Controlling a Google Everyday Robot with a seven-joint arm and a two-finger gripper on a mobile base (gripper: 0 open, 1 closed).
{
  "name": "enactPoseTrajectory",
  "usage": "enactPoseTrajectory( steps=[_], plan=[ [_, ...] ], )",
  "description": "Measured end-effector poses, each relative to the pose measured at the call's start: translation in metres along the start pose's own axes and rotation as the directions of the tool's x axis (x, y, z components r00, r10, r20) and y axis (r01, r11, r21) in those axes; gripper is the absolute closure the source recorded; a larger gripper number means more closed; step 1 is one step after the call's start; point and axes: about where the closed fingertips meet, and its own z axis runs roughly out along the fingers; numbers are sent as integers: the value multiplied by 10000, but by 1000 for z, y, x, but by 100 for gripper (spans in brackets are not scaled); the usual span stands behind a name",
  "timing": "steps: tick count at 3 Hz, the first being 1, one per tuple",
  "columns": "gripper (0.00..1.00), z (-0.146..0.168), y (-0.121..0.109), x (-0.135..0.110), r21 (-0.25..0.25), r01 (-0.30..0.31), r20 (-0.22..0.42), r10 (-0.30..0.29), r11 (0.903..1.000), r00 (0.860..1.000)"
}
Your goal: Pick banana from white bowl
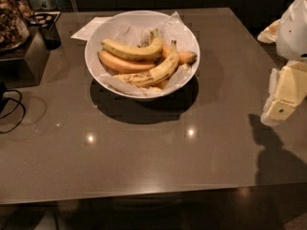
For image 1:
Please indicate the glass jar with snacks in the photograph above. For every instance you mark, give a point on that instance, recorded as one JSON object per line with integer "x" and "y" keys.
{"x": 13, "y": 28}

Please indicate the spotted yellow banana front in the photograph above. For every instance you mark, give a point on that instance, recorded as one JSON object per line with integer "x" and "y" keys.
{"x": 161, "y": 72}

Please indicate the yellow banana top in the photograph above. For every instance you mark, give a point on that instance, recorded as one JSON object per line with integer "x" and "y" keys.
{"x": 150, "y": 52}

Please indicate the white paper sheet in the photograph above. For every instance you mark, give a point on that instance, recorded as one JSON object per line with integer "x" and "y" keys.
{"x": 89, "y": 29}

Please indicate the dark square box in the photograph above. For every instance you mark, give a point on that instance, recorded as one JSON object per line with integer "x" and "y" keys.
{"x": 24, "y": 66}

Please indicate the white paper bowl liner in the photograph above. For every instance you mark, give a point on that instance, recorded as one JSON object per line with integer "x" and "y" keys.
{"x": 168, "y": 30}

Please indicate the orange banana right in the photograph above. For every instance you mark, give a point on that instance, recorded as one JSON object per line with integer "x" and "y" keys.
{"x": 184, "y": 56}

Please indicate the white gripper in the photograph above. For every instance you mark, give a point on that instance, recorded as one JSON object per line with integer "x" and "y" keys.
{"x": 294, "y": 33}

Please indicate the white ceramic bowl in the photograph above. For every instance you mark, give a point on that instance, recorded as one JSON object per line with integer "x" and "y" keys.
{"x": 130, "y": 28}

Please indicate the black patterned holder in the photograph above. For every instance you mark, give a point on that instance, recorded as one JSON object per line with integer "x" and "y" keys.
{"x": 46, "y": 22}

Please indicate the orange-yellow banana middle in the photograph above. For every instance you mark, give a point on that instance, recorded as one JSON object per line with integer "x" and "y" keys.
{"x": 122, "y": 65}

